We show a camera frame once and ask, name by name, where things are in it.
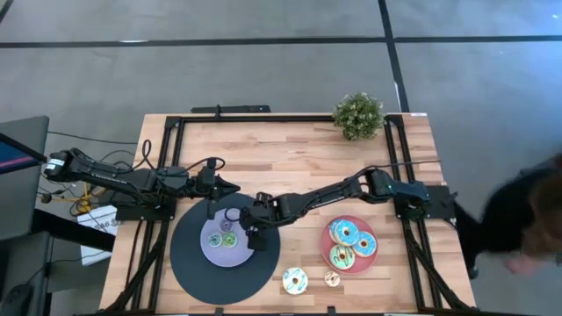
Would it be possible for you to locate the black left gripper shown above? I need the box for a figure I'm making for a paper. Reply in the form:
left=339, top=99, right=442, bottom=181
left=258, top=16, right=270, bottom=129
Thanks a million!
left=195, top=168, right=242, bottom=202

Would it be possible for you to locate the pink plate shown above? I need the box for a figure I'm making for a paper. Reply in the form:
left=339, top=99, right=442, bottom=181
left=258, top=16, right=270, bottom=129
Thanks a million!
left=320, top=214, right=379, bottom=276

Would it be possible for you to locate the large green iced donut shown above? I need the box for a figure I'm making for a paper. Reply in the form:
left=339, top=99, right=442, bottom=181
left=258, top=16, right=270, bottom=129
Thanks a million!
left=328, top=243, right=357, bottom=271

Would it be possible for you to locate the lavender plate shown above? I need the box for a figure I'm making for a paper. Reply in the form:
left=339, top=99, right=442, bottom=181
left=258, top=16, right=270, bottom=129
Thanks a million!
left=199, top=207, right=260, bottom=269

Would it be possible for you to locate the large white iced donut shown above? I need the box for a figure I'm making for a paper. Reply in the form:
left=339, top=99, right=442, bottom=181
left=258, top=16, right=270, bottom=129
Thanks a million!
left=281, top=266, right=309, bottom=296

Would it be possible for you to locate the dark round woven placemat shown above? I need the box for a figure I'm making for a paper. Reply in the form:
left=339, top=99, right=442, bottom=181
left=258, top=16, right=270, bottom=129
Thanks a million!
left=169, top=191, right=282, bottom=305

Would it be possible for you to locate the white printed paper sheet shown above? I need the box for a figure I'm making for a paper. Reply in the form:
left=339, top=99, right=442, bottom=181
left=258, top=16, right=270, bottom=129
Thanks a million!
left=76, top=205, right=120, bottom=267

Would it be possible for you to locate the potted green plant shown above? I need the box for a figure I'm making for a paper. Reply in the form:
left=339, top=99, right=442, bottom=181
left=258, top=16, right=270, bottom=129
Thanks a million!
left=332, top=90, right=385, bottom=142

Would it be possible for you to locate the black desk beam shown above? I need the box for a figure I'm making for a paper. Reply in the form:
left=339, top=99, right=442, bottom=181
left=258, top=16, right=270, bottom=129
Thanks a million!
left=30, top=209, right=116, bottom=254

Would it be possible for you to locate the dark monitor with blue screen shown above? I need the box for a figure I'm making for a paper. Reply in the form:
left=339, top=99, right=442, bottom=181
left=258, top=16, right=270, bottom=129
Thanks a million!
left=0, top=133, right=48, bottom=176

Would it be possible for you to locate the person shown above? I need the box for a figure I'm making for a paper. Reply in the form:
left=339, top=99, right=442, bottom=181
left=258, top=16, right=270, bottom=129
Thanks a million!
left=454, top=151, right=562, bottom=282

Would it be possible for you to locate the person's hand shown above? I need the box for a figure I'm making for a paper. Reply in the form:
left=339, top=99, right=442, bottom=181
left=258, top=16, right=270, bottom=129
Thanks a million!
left=503, top=255, right=544, bottom=277

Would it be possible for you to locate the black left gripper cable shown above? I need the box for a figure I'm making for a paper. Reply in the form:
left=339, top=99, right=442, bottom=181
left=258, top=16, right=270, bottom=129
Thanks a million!
left=186, top=156, right=227, bottom=176

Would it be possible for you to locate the black aluminium table frame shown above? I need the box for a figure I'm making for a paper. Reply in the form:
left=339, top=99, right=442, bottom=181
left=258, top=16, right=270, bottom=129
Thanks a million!
left=99, top=113, right=475, bottom=316

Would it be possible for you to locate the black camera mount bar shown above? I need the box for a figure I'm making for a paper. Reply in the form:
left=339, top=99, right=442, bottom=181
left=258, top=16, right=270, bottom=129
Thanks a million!
left=191, top=104, right=271, bottom=114

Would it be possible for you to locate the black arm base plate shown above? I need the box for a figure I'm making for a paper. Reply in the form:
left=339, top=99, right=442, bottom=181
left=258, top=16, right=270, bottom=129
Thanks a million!
left=392, top=183, right=458, bottom=221
left=109, top=192, right=178, bottom=222

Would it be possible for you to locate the yellow floor cable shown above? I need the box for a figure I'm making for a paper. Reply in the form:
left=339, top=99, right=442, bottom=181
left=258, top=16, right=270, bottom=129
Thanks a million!
left=54, top=161, right=116, bottom=214

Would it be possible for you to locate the black floor cable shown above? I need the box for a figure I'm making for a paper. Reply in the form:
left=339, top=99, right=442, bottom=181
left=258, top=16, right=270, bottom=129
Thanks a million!
left=47, top=130, right=140, bottom=146

